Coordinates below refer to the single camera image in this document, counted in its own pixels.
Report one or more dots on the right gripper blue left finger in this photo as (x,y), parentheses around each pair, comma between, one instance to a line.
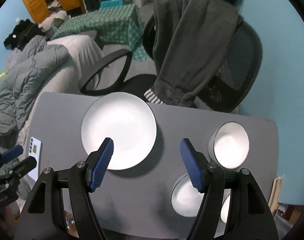
(98,162)

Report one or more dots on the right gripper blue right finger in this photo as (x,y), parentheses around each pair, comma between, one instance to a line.
(195,164)

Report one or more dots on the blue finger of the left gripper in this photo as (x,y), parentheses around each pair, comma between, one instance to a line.
(22,168)
(11,154)

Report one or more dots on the white ribbed bowl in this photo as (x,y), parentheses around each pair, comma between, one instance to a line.
(229,145)

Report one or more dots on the white bowl edge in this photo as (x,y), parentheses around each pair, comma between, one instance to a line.
(225,209)

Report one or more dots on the white smartphone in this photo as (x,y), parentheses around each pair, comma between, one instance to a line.
(35,147)

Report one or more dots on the grey puffer jacket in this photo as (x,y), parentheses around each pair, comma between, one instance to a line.
(20,86)

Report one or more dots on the white plate stack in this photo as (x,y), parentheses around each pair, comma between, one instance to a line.
(128,121)

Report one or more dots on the white pillow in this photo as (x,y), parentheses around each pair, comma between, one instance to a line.
(84,54)

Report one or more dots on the black clothing pile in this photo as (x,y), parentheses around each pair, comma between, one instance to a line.
(22,33)

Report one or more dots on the dark grey hoodie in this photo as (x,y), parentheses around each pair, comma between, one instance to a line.
(191,42)

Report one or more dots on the green checkered cloth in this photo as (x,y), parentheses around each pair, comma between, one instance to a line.
(117,25)

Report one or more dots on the teal plastic crate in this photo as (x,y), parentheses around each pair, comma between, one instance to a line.
(111,4)

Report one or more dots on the wooden board by wall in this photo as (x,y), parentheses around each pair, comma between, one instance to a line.
(275,191)

